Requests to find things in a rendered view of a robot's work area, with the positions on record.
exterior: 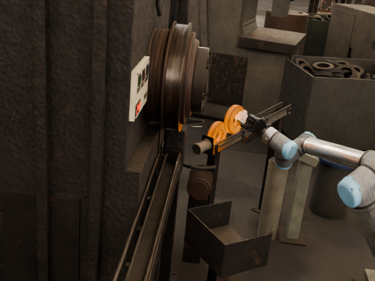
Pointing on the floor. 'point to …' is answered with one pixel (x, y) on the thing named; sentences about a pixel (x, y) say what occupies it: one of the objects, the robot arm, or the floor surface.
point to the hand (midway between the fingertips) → (235, 116)
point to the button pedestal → (298, 202)
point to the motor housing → (195, 183)
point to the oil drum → (288, 23)
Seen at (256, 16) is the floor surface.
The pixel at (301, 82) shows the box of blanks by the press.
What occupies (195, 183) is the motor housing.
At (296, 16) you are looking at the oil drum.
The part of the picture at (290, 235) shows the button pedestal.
